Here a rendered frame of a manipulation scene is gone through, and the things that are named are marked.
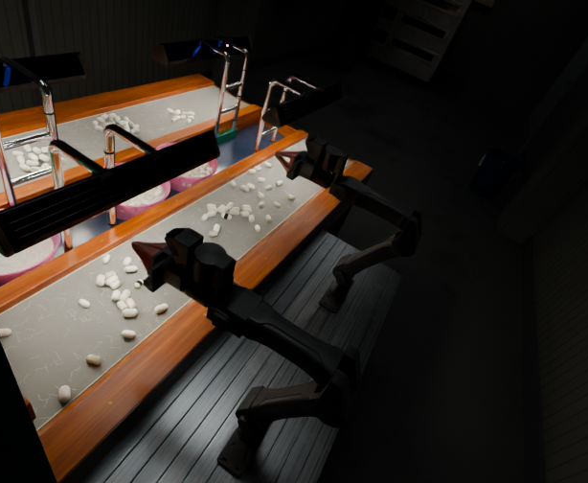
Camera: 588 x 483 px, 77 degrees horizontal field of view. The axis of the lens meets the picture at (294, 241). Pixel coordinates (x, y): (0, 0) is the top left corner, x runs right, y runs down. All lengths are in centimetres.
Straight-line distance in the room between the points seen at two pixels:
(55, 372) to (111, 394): 15
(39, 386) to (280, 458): 58
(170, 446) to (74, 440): 21
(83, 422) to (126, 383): 11
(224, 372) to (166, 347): 19
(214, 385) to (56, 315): 44
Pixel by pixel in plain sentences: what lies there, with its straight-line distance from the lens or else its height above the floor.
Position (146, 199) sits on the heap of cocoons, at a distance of 146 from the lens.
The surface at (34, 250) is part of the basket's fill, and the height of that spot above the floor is 73.
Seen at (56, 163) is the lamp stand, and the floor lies 105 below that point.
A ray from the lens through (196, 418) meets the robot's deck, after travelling 106.
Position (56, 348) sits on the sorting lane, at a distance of 108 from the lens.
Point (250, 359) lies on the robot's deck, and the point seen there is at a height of 67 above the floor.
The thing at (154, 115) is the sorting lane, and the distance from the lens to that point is 202.
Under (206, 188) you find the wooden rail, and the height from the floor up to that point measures 77.
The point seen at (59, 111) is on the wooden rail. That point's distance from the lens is 191.
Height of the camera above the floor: 165
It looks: 40 degrees down
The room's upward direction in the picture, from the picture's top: 22 degrees clockwise
